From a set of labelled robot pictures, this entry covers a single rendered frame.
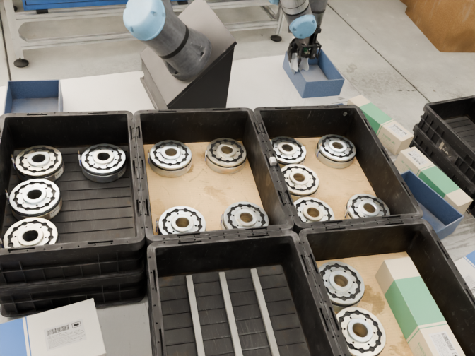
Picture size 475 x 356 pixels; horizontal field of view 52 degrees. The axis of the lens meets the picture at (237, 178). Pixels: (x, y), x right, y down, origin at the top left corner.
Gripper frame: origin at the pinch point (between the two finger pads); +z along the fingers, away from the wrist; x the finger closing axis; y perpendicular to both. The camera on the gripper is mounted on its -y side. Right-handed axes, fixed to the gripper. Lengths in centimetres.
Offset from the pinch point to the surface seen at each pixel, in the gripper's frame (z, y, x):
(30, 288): -6, 76, -88
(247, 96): 5.3, 6.3, -19.5
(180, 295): -8, 84, -60
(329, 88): 1.9, 10.0, 9.4
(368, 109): -0.7, 25.9, 16.0
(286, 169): -11, 57, -28
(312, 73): 4.9, -3.7, 9.9
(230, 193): -8, 60, -43
